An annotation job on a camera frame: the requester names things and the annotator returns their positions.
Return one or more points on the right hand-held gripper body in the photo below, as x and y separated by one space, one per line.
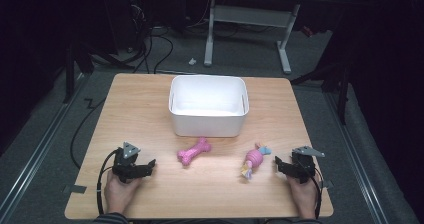
303 165

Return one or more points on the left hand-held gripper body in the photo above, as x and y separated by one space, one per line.
124 160

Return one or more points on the pink bone toy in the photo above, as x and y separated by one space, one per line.
194 151

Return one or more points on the white plastic bin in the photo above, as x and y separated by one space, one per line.
209 105

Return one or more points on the person's left hand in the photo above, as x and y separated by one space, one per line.
118 194

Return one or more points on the person's right hand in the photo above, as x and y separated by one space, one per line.
305 197

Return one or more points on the grey tape piece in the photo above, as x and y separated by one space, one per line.
76 189
328 184

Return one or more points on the black metal stand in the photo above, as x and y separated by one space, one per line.
69 74
341 94

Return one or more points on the white paper scrap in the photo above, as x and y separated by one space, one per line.
192 61

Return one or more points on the black computer tower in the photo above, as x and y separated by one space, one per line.
138 17

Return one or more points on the white-legged desk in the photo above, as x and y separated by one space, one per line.
250 15

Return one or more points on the metal floor rail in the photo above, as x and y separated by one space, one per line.
36 154
356 157

